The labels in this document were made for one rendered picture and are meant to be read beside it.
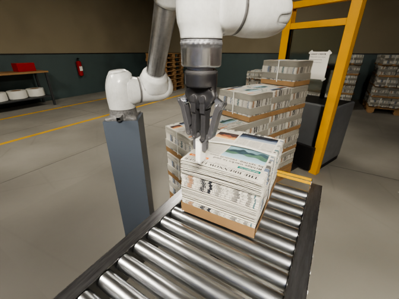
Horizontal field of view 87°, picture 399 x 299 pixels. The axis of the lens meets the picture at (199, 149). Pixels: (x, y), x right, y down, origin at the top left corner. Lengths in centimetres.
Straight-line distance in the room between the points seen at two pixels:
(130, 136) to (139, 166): 21
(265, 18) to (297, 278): 66
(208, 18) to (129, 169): 113
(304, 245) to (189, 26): 71
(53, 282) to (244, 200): 149
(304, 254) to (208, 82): 59
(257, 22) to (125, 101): 93
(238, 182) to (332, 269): 136
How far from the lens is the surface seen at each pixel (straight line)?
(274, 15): 57
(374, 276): 202
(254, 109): 182
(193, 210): 82
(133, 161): 140
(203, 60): 47
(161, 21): 111
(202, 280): 68
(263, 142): 91
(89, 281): 74
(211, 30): 47
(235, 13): 50
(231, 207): 74
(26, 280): 199
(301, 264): 77
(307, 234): 86
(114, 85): 130
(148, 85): 130
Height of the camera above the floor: 137
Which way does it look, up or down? 25 degrees down
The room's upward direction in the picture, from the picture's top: straight up
